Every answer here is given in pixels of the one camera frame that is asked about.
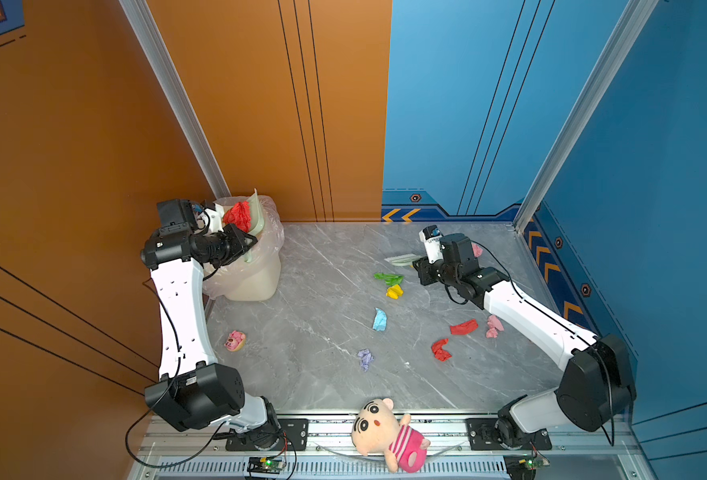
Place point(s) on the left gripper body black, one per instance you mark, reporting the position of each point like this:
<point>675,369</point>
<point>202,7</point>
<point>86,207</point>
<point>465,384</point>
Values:
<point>223,249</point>

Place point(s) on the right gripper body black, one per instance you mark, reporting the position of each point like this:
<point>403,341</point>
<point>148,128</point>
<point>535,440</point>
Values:
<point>430,273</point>

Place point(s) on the red paper scrap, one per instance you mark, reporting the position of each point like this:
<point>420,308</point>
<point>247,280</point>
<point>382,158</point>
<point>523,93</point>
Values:
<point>239,216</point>
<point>439,351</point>
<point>465,328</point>

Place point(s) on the green hand brush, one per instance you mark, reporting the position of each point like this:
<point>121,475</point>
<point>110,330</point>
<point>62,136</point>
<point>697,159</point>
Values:
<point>405,260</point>

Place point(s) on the green dustpan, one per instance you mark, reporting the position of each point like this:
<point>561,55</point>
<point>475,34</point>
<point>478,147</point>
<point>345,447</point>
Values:
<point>257,215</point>

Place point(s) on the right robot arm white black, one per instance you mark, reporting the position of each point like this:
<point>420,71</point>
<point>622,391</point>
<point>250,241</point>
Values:
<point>597,381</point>

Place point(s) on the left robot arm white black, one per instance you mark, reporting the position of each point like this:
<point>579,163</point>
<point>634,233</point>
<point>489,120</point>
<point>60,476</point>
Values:
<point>194,390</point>

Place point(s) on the pink paper scrap far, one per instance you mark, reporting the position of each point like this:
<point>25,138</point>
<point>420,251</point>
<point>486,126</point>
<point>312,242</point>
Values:
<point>477,250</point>

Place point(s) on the pink paper scrap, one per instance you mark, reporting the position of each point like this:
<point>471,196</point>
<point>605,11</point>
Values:
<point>477,250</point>
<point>494,327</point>

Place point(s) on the cream trash bin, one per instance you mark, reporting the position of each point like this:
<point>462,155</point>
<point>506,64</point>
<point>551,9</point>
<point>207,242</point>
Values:
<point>251,276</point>

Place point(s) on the clear plastic bin liner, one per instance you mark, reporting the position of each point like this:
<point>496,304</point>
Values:
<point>257,258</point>

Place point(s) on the red paper scrap flat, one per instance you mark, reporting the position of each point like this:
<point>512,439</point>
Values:
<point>465,328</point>

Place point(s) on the yellow paper scrap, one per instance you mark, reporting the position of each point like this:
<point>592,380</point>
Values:
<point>395,291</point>

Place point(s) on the pink paper scrap right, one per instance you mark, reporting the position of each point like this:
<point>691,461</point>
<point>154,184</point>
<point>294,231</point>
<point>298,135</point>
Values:
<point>494,327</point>

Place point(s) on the green paper scrap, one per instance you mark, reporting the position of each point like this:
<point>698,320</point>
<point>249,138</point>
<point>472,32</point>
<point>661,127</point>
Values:
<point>389,279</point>

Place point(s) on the red paper scrap crumpled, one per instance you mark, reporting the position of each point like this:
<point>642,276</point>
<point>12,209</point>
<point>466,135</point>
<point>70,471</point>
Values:
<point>439,351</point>

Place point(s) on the pink toy donut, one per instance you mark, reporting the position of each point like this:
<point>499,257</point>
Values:
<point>235,341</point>

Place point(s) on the light blue paper scrap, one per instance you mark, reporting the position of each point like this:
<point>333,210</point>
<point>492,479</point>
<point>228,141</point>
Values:
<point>380,320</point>

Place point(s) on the purple paper scrap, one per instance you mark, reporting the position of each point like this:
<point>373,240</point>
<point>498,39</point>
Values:
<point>365,359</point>

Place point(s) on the plush doll pink shirt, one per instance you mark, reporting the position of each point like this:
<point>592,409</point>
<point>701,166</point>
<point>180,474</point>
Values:
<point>377,430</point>

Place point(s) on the right green circuit board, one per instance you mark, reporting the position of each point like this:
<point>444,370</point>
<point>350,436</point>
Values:
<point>525,468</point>

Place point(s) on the green circuit board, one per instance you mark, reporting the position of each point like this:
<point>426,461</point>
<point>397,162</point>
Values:
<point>525,468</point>
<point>266,468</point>

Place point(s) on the left green circuit board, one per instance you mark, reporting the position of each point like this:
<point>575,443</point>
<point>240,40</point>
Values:
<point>266,468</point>

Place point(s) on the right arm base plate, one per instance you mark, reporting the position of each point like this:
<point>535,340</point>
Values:
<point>494,434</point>

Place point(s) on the aluminium front rail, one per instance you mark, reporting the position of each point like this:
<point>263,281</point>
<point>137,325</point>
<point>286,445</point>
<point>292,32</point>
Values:
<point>330,454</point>

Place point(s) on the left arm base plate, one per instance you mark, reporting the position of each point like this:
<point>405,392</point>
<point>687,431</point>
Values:
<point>290,432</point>

